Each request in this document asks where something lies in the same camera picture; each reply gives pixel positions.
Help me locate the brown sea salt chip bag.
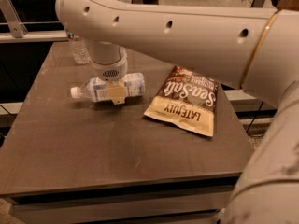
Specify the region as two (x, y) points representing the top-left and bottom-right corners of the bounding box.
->
(144, 66), (219, 137)

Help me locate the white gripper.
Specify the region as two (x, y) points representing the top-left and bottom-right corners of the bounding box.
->
(92, 53), (128, 105)

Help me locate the left metal railing bracket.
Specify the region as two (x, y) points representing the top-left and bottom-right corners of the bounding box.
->
(0, 0), (27, 38)

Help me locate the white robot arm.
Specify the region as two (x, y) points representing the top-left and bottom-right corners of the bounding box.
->
(55, 0), (299, 224)

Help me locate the blue label plastic water bottle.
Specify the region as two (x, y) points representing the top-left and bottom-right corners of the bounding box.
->
(70, 73), (145, 103)

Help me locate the black power cable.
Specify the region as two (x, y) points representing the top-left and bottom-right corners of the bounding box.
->
(245, 100), (265, 135)

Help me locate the grey cabinet drawer front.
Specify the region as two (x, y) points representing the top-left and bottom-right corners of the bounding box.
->
(10, 185), (233, 224)

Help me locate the clear plastic water bottle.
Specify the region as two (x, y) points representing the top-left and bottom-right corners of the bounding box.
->
(66, 31), (91, 64)

